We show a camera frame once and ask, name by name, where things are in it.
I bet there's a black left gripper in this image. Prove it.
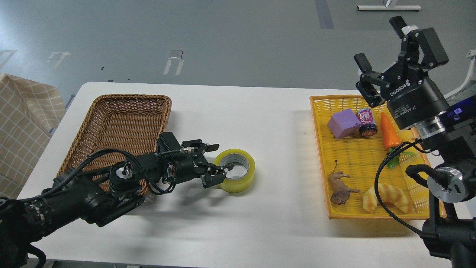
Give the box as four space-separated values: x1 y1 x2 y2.
158 140 234 188

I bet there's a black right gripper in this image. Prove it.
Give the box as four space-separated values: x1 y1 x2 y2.
354 16 449 130

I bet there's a yellow tape roll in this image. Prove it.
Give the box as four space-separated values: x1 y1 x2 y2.
215 148 255 193

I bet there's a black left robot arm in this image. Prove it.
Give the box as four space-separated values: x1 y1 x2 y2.
1 132 234 268

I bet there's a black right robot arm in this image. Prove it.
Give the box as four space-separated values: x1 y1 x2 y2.
354 16 476 268

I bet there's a white desk base bar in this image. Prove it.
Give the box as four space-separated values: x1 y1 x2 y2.
357 0 422 12

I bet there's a white office chair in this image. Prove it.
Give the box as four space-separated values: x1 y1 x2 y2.
444 50 476 101

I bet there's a small pink labelled jar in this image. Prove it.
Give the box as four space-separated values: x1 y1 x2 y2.
356 108 378 138

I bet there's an orange toy carrot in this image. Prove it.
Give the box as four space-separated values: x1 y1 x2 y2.
380 112 415 169

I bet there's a purple foam block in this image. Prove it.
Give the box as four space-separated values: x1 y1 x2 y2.
327 109 361 139

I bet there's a brown wicker basket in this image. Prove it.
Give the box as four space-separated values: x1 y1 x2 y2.
58 94 172 175

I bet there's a yellow plastic basket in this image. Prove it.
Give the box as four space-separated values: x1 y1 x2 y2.
309 95 430 220

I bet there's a toy croissant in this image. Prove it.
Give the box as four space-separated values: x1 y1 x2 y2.
363 183 411 214

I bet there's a brown toy lion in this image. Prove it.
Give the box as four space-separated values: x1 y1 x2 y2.
328 159 362 205

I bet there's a beige checkered cloth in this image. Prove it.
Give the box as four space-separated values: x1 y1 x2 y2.
0 73 66 198

